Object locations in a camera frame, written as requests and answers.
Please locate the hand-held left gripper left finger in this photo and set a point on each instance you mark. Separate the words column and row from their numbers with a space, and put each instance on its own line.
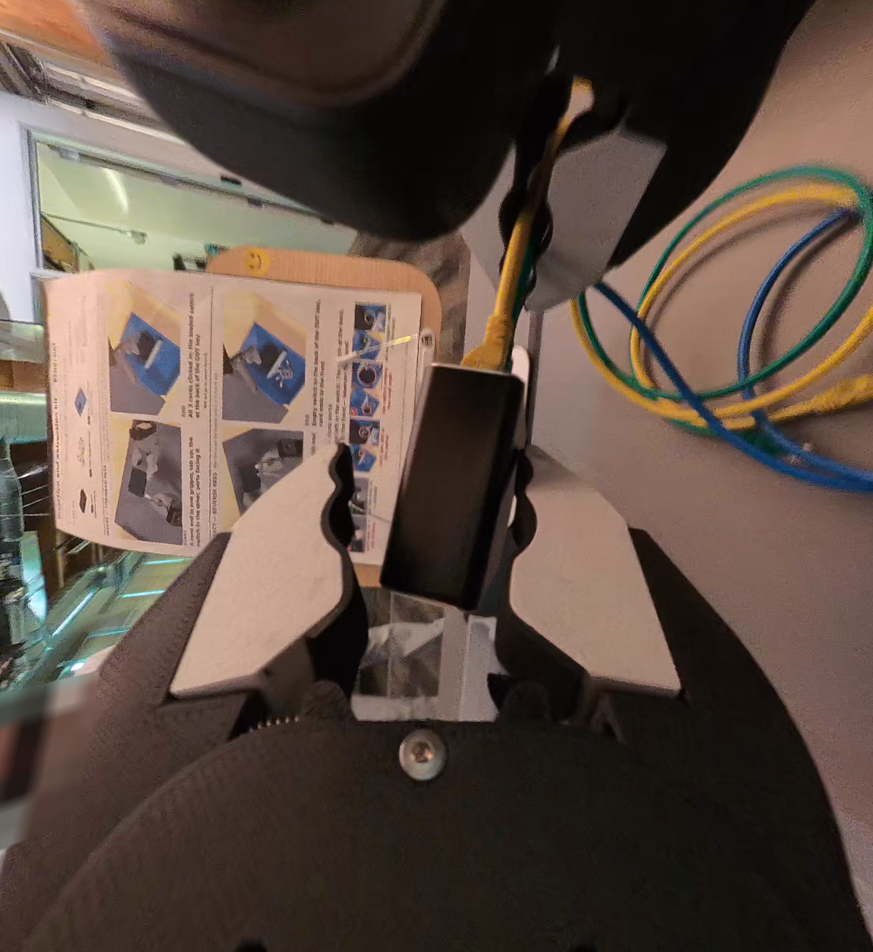
column 273, row 587

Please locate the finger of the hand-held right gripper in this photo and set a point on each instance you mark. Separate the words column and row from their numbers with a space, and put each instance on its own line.
column 490, row 245
column 600, row 208

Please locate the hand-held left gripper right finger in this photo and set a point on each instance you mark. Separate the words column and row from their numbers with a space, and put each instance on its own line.
column 592, row 595

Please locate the black network switch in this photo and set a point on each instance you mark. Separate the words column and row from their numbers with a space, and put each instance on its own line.
column 451, row 483

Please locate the yellow smiley sticker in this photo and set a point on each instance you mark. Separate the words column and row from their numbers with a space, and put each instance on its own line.
column 255, row 259

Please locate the printed instruction sheet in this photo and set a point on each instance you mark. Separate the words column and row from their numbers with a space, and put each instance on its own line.
column 183, row 409

